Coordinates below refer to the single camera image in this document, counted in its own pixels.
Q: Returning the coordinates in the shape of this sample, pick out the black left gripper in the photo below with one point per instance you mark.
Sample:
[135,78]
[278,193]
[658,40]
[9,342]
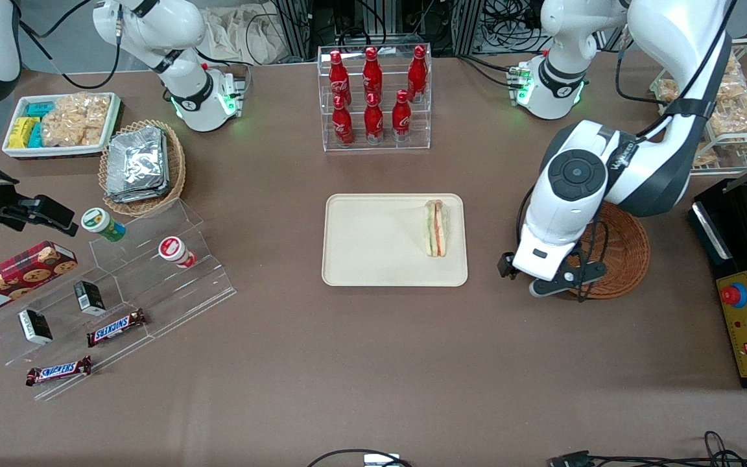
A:
[505,266]

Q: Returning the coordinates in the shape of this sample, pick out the triangular sandwich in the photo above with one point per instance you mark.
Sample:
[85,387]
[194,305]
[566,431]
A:
[435,230]

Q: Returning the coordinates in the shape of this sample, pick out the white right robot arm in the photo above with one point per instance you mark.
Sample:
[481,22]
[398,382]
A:
[185,97]

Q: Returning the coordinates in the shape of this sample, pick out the round brown wicker basket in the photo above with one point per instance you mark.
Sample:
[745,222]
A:
[626,253]

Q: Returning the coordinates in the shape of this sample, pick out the white rectangular snack tray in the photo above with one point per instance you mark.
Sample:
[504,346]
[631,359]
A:
[56,151]

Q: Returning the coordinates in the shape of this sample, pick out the oval light wicker basket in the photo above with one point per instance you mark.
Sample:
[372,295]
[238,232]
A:
[176,168]

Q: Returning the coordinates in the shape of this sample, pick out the beige plastic tray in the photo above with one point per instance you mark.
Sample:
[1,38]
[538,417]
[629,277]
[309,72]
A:
[380,240]

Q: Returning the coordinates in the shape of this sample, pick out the green lid snack cup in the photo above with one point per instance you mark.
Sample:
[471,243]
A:
[101,222]

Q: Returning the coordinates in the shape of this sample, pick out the red tartan cookie box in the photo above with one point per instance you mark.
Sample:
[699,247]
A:
[13,279]

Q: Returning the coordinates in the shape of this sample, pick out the teal snack pack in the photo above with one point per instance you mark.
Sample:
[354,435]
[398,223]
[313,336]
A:
[36,136]
[39,109]

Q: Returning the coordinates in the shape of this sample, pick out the yellow snack pack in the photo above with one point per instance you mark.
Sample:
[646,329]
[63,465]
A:
[20,131]

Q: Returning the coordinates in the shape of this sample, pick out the small black box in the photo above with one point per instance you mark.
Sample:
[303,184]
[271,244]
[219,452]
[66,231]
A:
[89,298]
[35,326]

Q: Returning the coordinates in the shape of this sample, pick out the silver foil pack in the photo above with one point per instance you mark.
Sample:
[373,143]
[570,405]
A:
[137,194]
[137,155]

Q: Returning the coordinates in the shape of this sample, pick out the brown snickers bar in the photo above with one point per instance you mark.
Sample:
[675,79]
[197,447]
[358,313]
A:
[116,327]
[58,371]

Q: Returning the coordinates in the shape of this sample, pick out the clear acrylic stepped shelf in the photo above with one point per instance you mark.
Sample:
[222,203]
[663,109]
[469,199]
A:
[153,292]

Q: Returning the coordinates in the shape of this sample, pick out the red lid snack cup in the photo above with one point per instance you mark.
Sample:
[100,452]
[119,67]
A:
[174,251]

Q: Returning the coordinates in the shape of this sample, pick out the black machine housing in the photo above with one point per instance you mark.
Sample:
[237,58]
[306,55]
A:
[717,227]

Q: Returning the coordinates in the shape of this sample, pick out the red emergency stop button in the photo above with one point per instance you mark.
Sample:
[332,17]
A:
[731,295]

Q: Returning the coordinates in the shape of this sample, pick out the clear bag of rice crackers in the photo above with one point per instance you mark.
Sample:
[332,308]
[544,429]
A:
[668,91]
[734,65]
[740,87]
[743,115]
[705,157]

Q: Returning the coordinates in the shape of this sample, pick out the black plug connector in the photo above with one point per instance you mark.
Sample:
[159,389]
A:
[569,460]

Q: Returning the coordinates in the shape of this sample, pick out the clear acrylic bottle rack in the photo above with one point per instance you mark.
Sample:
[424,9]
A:
[386,146]

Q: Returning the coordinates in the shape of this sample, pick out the red cola bottle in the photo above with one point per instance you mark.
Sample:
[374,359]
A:
[417,75]
[342,124]
[337,79]
[372,76]
[373,122]
[401,119]

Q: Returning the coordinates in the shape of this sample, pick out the small white device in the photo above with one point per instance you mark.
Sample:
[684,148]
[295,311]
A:
[381,460]

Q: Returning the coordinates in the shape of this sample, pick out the beige cloth bag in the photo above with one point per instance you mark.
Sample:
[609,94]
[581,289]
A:
[244,35]

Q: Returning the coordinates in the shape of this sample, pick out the aluminium frame post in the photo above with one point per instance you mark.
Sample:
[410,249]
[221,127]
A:
[467,26]
[296,26]

